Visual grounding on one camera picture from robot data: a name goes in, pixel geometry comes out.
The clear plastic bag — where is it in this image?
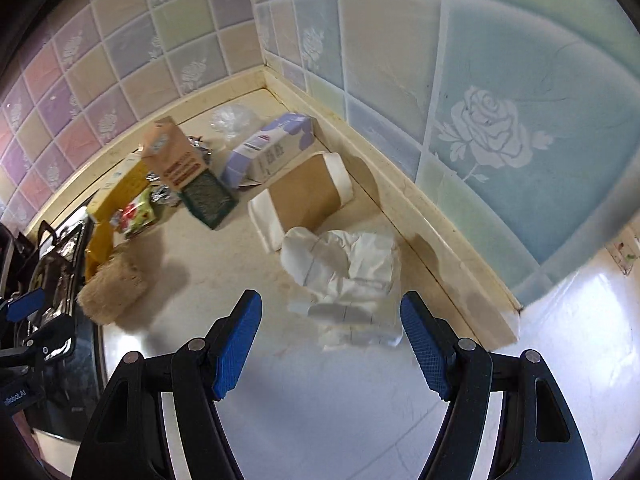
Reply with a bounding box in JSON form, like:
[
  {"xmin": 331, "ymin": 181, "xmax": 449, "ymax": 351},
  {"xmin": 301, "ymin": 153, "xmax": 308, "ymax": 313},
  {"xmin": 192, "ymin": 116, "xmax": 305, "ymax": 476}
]
[{"xmin": 210, "ymin": 104, "xmax": 262, "ymax": 144}]

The yellow flat box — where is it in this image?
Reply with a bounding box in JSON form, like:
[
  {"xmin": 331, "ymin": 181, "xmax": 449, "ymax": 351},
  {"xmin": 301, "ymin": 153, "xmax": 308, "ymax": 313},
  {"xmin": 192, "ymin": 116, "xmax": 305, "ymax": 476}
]
[{"xmin": 85, "ymin": 153, "xmax": 149, "ymax": 281}]

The black gas stove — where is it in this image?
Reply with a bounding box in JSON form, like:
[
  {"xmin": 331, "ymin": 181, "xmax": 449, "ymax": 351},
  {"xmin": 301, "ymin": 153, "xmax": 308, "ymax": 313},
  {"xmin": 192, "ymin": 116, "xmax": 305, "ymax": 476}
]
[{"xmin": 1, "ymin": 214, "xmax": 106, "ymax": 443}]

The beige fluffy sponge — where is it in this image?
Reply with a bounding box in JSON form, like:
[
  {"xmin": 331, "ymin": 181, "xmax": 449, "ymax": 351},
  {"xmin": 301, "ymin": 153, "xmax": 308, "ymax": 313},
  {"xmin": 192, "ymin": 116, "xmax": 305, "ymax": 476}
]
[{"xmin": 77, "ymin": 249, "xmax": 149, "ymax": 325}]

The green scouring pad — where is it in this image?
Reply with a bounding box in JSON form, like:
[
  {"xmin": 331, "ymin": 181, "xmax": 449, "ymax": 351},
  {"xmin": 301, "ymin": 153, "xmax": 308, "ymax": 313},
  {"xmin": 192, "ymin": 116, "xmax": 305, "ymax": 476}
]
[{"xmin": 179, "ymin": 170, "xmax": 238, "ymax": 230}]

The orange brown carton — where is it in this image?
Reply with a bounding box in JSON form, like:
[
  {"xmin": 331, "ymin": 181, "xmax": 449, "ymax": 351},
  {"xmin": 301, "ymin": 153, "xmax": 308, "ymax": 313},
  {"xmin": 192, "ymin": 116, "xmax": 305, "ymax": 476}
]
[{"xmin": 141, "ymin": 117, "xmax": 207, "ymax": 192}]

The purple white carton box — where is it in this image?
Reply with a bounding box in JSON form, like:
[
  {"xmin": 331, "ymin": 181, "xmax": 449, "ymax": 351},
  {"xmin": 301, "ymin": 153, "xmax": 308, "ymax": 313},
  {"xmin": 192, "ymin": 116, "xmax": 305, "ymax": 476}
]
[{"xmin": 220, "ymin": 113, "xmax": 314, "ymax": 190}]

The white paper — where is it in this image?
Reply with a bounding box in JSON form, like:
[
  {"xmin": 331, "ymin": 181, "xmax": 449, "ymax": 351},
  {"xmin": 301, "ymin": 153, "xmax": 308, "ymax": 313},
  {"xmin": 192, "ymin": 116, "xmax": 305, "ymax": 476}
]
[{"xmin": 280, "ymin": 226, "xmax": 402, "ymax": 350}]

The red green snack packet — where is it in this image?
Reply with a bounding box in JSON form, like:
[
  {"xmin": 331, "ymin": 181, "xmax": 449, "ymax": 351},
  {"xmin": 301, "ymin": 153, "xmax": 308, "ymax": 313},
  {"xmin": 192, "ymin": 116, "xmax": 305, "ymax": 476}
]
[{"xmin": 110, "ymin": 188, "xmax": 158, "ymax": 238}]

